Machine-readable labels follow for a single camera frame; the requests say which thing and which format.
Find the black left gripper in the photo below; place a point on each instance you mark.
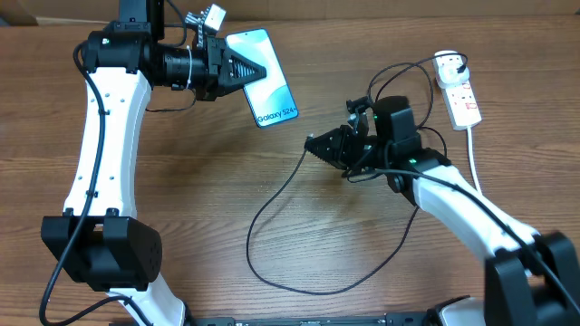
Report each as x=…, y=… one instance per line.
x=219, y=79

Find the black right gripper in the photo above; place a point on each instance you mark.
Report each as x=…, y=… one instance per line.
x=338, y=155

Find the Samsung Galaxy smartphone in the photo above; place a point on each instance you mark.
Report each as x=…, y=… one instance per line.
x=270, y=98

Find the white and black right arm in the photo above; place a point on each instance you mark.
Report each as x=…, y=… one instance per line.
x=530, y=278

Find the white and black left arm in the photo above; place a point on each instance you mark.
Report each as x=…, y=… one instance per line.
x=98, y=239

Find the white charger plug adapter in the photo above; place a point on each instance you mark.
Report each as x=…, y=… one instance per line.
x=450, y=68

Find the white power strip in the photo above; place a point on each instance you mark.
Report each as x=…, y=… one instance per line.
x=462, y=106

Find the brown cardboard backdrop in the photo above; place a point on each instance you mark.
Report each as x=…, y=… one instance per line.
x=41, y=11

